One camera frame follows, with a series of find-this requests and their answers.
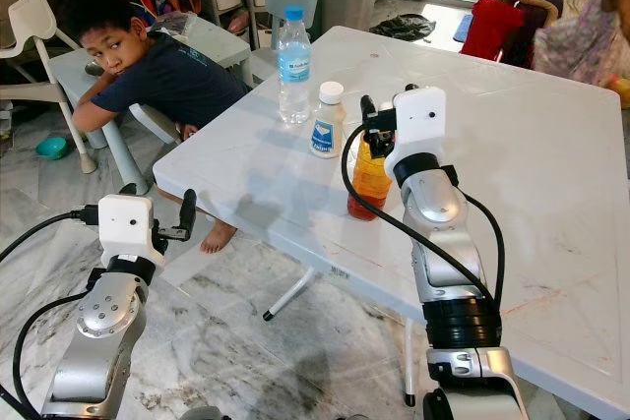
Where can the small white bottle blue label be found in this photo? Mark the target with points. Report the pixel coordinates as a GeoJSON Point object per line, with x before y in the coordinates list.
{"type": "Point", "coordinates": [326, 130]}

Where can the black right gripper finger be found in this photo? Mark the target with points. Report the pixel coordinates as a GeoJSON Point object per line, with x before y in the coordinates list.
{"type": "Point", "coordinates": [410, 89]}
{"type": "Point", "coordinates": [368, 113]}

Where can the white plastic table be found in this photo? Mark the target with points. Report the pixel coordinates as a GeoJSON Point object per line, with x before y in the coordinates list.
{"type": "Point", "coordinates": [502, 145]}

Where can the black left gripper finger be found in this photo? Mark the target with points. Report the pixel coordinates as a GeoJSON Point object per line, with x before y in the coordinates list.
{"type": "Point", "coordinates": [129, 190]}
{"type": "Point", "coordinates": [188, 211]}

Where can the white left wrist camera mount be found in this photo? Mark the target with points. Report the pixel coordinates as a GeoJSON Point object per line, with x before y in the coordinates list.
{"type": "Point", "coordinates": [128, 228]}

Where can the person in floral dress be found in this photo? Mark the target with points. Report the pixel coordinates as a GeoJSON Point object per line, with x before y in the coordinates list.
{"type": "Point", "coordinates": [586, 36]}

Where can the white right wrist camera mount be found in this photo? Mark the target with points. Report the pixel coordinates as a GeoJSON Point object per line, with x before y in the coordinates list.
{"type": "Point", "coordinates": [421, 120]}

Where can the black cloth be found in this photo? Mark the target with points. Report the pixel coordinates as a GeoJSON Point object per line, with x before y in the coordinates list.
{"type": "Point", "coordinates": [402, 27]}

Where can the teal bowl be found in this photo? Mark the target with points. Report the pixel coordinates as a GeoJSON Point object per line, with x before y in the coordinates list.
{"type": "Point", "coordinates": [52, 148]}

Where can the white plastic chair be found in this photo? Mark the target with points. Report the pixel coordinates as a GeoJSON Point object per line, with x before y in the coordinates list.
{"type": "Point", "coordinates": [31, 22]}

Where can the small light grey table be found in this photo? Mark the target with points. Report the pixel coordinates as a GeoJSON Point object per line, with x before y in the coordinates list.
{"type": "Point", "coordinates": [207, 41]}

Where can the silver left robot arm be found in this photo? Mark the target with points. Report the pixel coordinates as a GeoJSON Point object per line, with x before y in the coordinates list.
{"type": "Point", "coordinates": [103, 322]}

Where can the boy in dark shirt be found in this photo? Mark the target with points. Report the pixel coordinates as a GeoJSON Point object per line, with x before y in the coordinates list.
{"type": "Point", "coordinates": [167, 81]}

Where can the orange drink bottle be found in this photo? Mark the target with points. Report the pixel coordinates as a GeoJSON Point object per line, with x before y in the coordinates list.
{"type": "Point", "coordinates": [366, 189]}

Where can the girl in red shirt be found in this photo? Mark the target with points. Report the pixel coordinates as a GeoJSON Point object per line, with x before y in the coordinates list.
{"type": "Point", "coordinates": [492, 22]}

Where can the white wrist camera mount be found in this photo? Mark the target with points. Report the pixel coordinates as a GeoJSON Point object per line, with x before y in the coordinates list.
{"type": "Point", "coordinates": [128, 228]}
{"type": "Point", "coordinates": [421, 120]}

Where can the clear water bottle blue cap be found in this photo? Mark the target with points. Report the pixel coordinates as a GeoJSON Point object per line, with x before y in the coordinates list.
{"type": "Point", "coordinates": [293, 66]}

